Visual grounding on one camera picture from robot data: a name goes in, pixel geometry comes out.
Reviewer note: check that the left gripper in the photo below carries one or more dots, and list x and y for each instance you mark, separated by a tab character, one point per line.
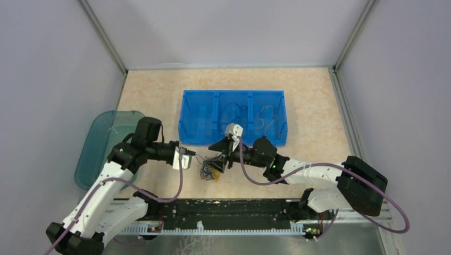
175	143

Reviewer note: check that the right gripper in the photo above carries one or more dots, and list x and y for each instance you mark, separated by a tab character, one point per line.
224	144

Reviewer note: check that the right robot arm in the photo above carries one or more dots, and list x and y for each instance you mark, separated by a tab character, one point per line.
350	184

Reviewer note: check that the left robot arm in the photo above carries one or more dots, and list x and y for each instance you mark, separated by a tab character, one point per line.
113	202

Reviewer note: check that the blue three-compartment bin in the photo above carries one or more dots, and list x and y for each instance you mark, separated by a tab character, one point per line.
205	115

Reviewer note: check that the teal transparent plastic tray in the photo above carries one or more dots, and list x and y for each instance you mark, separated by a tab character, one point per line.
107	130

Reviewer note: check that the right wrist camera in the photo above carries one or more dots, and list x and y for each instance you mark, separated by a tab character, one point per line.
234	131

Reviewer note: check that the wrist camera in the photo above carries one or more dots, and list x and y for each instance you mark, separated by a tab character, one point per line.
234	131
182	158

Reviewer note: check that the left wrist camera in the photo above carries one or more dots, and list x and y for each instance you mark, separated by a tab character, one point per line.
182	158

